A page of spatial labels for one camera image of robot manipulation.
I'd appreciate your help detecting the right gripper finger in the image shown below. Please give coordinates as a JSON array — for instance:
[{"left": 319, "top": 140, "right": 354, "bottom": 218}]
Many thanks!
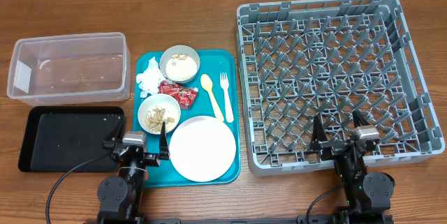
[
  {"left": 309, "top": 115, "right": 328, "bottom": 151},
  {"left": 352, "top": 110, "right": 370, "bottom": 128}
]

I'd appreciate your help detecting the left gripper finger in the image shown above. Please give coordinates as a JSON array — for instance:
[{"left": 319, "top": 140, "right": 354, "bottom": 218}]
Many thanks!
[
  {"left": 104, "top": 116, "right": 125, "bottom": 142},
  {"left": 159, "top": 122, "right": 170, "bottom": 160}
]

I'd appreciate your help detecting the pink round plate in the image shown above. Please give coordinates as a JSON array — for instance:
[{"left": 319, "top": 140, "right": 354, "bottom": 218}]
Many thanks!
[{"left": 169, "top": 116, "right": 236, "bottom": 182}]

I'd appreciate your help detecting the green bowl with nuts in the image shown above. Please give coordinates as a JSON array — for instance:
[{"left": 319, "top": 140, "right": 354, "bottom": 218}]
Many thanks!
[{"left": 137, "top": 94, "right": 181, "bottom": 135}]

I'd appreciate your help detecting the yellow plastic spoon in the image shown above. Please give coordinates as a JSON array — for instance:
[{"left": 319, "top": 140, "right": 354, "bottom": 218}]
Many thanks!
[{"left": 200, "top": 74, "right": 224, "bottom": 121}]

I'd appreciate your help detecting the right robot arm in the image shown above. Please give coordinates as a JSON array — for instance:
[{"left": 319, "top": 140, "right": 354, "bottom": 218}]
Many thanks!
[{"left": 305, "top": 110, "right": 395, "bottom": 224}]

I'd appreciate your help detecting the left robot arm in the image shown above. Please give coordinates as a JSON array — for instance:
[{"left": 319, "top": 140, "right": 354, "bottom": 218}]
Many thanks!
[{"left": 96, "top": 123, "right": 170, "bottom": 223}]

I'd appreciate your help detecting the grey dishwasher rack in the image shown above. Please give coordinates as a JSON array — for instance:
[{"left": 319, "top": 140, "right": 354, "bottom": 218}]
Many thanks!
[{"left": 236, "top": 0, "right": 446, "bottom": 176}]

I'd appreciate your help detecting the teal plastic tray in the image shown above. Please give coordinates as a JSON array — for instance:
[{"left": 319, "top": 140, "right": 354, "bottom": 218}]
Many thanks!
[{"left": 133, "top": 50, "right": 241, "bottom": 188}]

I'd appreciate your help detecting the black plastic tray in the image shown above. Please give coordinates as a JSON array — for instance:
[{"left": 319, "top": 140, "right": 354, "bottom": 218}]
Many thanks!
[{"left": 17, "top": 106, "right": 125, "bottom": 172}]

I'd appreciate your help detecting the red snack wrapper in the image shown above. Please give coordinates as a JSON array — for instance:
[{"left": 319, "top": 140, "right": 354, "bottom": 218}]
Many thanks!
[{"left": 159, "top": 81, "right": 198, "bottom": 110}]

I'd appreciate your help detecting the crumpled white napkin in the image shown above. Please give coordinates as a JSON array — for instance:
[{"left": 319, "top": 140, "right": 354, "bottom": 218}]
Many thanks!
[{"left": 136, "top": 57, "right": 166, "bottom": 98}]

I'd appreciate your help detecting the clear plastic bin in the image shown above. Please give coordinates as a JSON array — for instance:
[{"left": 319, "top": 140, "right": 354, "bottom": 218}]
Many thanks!
[{"left": 6, "top": 32, "right": 131, "bottom": 106}]

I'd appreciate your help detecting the grey bowl with rice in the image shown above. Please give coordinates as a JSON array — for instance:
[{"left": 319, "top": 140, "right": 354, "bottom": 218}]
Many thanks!
[{"left": 159, "top": 45, "right": 200, "bottom": 84}]

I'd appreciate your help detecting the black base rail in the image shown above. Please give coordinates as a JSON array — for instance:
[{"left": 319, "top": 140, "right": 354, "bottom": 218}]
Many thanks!
[{"left": 83, "top": 214, "right": 395, "bottom": 224}]

